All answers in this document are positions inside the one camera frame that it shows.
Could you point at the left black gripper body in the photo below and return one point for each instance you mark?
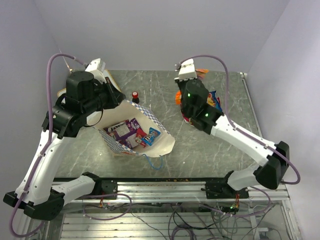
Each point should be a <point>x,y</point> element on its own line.
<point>108,99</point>

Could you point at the checkered paper bag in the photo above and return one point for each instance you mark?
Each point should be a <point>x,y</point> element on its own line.
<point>162,145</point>

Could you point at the purple snack packet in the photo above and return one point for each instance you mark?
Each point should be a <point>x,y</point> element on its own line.
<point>124,132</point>

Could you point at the blue Slendy snack bag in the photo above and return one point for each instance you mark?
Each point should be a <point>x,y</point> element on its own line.
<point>214,101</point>

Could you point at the red snack bag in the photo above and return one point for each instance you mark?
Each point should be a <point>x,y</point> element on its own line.
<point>187,120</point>

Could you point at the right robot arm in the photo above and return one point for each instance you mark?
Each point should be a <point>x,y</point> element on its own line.
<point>270,157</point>

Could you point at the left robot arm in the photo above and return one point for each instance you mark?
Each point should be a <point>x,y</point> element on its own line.
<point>35,195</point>

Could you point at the small whiteboard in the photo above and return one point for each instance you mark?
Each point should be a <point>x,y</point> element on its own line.
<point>84,96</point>

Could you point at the red marker cap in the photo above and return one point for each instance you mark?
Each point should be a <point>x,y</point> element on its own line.
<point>135,97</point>

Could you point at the red candy packet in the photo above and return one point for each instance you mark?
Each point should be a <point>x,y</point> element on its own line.
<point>140,134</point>

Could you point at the blue M&M's packet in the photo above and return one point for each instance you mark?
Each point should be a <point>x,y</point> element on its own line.
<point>151,136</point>

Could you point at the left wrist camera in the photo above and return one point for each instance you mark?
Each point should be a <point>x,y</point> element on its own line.
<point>97,67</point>

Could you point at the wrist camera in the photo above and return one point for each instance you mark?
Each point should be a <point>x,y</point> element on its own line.
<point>97,67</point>
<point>187,71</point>

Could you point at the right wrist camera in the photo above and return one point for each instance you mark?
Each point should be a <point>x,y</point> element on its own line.
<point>187,71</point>

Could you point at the aluminium rail frame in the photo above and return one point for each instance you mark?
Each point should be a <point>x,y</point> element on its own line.
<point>173,210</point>

